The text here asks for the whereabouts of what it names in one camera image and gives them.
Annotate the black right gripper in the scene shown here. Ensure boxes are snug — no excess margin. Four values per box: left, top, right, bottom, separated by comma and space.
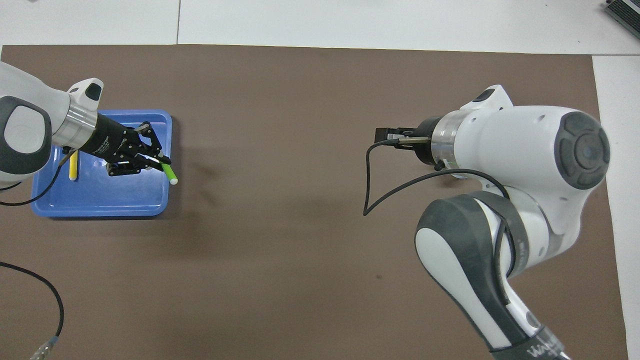
375, 115, 444, 165

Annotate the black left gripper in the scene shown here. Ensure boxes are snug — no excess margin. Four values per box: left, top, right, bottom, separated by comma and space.
78, 113, 173, 177

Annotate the green marker pen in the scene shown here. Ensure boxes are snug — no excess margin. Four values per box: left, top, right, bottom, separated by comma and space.
159, 161, 180, 186

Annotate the blue plastic tray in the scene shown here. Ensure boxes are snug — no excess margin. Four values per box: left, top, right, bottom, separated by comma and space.
31, 109, 173, 219

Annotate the brown table mat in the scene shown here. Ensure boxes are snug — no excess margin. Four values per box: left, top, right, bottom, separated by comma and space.
0, 44, 630, 360

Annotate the grey ribbed device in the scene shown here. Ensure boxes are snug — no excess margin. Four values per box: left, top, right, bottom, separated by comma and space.
602, 0, 640, 34

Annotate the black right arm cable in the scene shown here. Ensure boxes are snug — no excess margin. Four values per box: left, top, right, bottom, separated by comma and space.
362, 137, 519, 279

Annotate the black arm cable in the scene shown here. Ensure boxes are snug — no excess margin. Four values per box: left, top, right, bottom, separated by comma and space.
362, 137, 519, 279
0, 154, 66, 360

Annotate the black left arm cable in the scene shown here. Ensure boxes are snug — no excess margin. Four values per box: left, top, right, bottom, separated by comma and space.
0, 154, 66, 360

